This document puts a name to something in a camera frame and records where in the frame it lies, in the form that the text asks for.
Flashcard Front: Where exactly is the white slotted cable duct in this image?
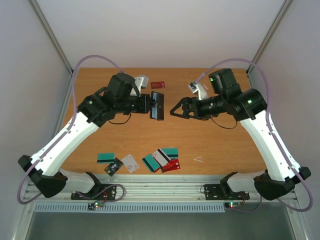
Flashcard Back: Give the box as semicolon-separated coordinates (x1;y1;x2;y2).
33;202;225;214

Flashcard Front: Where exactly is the large teal card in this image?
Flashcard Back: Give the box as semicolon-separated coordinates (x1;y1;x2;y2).
161;147;179;159

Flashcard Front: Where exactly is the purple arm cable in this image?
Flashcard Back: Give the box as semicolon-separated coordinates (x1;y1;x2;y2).
197;58;314;213
16;54;125;205

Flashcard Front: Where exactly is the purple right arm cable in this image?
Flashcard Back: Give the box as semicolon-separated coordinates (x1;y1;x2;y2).
197;58;314;213

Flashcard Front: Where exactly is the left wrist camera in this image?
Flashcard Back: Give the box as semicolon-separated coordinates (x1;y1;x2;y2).
134;75;149;90

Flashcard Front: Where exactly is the right rear aluminium post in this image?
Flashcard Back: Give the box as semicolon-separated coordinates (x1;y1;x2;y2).
252;0;294;64

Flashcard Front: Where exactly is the teal card with black stripe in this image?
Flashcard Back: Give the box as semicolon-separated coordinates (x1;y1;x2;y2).
142;154;161;172

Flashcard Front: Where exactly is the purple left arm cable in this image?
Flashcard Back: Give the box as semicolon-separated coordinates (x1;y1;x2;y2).
16;54;125;205

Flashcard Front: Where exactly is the red card in pile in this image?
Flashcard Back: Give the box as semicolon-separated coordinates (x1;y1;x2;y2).
161;158;181;173

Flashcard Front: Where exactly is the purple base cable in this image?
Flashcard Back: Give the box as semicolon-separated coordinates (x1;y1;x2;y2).
74;184;127;202
229;194;263;214

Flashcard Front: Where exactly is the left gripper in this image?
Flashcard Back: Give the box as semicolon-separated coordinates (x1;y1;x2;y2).
116;94;156;115

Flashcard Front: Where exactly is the black VIP card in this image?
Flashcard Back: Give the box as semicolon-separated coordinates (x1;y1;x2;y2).
104;161;123;177

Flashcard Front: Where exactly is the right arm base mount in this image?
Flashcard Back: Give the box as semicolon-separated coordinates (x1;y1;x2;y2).
200;172;250;201

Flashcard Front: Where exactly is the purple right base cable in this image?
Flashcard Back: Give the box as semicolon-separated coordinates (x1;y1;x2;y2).
229;194;263;214

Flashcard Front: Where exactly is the white card with black stripe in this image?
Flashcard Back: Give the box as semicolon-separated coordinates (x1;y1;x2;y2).
151;148;171;167

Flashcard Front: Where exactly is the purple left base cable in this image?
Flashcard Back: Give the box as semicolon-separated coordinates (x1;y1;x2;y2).
74;184;127;202

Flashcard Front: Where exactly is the aluminium front rail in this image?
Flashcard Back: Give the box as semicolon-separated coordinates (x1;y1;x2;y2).
23;174;300;204

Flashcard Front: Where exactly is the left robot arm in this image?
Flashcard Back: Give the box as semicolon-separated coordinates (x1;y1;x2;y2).
18;72;164;199

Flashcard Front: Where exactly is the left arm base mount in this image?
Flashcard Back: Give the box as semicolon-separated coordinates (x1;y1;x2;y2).
70;172;120;202

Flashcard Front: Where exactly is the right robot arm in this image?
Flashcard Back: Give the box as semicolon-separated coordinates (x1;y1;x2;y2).
170;68;311;201

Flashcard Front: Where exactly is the aluminium post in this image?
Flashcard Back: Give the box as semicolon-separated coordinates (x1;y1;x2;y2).
252;0;294;64
28;0;74;76

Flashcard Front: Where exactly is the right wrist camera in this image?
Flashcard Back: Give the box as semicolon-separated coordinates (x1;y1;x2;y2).
188;81;208;101

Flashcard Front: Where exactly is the teal card far left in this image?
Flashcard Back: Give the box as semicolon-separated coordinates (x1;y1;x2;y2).
96;152;115;164

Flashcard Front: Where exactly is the lone red card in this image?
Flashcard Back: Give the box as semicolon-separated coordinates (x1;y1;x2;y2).
150;81;165;89

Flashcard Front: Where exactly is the black leather card holder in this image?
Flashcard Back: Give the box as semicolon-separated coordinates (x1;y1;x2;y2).
149;91;165;121

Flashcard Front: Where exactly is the right controller board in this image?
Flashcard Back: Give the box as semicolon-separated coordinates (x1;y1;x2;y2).
224;201;243;209

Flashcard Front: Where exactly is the left rear aluminium post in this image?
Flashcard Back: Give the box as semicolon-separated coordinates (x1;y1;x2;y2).
28;0;74;76

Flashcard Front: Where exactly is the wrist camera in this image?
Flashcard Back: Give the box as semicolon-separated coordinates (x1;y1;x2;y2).
134;75;149;90
188;81;208;101

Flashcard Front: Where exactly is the white floral VIP card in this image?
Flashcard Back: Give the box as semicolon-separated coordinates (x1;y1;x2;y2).
121;154;140;174

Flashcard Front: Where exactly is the controller board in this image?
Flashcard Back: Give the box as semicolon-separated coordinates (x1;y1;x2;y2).
87;201;104;211
224;201;243;209

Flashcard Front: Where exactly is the left controller board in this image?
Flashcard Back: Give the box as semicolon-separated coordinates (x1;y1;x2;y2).
87;201;104;211

